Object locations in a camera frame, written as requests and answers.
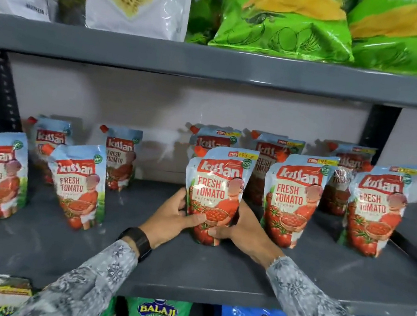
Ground person's left hand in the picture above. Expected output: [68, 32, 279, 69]
[135, 181, 212, 258]

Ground person's right hand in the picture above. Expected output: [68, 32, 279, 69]
[202, 194, 293, 274]

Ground red sauce refill pouch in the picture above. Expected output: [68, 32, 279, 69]
[173, 139, 261, 252]

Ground person's left forearm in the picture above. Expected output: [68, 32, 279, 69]
[10, 222, 142, 316]

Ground black wrist watch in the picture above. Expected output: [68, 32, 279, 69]
[114, 224, 156, 265]

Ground grey metal shelf board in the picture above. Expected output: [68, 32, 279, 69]
[0, 1, 417, 123]
[0, 151, 417, 316]

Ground dark green snack packet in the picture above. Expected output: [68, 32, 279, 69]
[183, 0, 226, 48]

